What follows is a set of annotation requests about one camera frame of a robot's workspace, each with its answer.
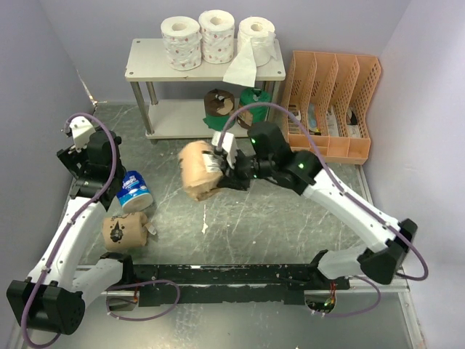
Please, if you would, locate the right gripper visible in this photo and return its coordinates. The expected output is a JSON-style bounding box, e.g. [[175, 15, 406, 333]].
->
[[216, 146, 274, 192]]

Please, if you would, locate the tan roll with label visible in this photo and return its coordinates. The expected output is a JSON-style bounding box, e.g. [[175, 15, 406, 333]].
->
[[178, 140, 223, 201]]

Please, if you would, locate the blue Tempo roll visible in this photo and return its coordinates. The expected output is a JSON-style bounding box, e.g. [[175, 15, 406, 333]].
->
[[116, 170, 153, 214]]

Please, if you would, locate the green roll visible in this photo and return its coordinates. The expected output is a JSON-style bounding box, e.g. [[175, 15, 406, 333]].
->
[[236, 87, 273, 129], [203, 89, 235, 131]]

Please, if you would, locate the plain white paper towel roll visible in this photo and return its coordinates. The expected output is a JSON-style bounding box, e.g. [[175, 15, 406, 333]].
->
[[222, 17, 277, 87]]

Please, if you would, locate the rose-print roll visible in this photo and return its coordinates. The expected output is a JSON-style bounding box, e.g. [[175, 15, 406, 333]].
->
[[198, 9, 235, 64], [161, 16, 202, 71]]

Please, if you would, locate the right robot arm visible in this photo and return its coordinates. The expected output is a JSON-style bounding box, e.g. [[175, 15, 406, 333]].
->
[[212, 121, 418, 289]]

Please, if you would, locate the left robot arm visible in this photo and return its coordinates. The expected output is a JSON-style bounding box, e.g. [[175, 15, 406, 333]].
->
[[7, 129, 136, 335]]

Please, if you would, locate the white two-tier shelf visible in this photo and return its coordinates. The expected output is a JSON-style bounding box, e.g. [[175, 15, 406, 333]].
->
[[124, 39, 288, 141]]

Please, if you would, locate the brown wrapped roll black print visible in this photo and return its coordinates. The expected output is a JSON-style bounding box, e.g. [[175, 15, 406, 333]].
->
[[102, 212, 157, 252]]

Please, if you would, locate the orange plastic file organizer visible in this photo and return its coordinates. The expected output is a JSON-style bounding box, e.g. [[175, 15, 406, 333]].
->
[[281, 51, 381, 165]]

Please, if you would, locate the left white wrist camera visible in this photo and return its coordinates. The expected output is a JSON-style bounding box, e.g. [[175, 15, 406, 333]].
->
[[64, 116, 95, 152]]

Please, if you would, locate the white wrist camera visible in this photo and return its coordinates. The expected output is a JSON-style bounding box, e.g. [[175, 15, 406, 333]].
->
[[64, 116, 95, 152], [211, 131, 238, 169]]

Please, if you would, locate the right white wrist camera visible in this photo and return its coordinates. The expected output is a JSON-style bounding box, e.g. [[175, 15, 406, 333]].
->
[[211, 131, 238, 169]]

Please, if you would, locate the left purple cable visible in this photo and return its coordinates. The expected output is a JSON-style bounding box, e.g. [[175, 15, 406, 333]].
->
[[20, 113, 181, 345]]

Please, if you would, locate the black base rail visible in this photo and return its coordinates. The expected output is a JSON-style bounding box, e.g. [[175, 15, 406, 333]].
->
[[90, 263, 352, 308]]

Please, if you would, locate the aluminium extrusion rail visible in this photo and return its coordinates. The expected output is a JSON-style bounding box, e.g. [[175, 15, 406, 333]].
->
[[379, 278, 410, 293]]

